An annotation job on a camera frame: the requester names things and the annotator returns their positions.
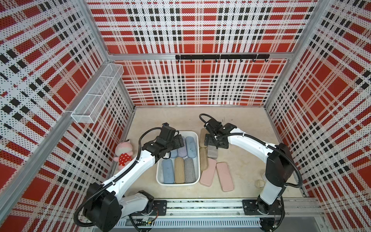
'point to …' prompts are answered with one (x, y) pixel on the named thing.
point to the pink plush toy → (123, 153)
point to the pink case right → (224, 176)
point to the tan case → (179, 170)
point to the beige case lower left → (204, 158)
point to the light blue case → (190, 144)
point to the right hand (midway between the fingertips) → (215, 142)
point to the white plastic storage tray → (196, 135)
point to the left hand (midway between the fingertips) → (179, 141)
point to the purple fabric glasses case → (182, 152)
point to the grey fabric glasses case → (189, 169)
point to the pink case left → (207, 175)
